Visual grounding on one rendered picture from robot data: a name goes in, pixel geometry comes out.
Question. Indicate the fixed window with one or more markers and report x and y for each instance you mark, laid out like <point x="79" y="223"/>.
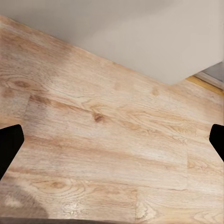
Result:
<point x="211" y="78"/>

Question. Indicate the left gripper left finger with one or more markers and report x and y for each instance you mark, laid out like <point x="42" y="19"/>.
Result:
<point x="11" y="140"/>

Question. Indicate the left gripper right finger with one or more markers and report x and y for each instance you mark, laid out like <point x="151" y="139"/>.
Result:
<point x="217" y="139"/>

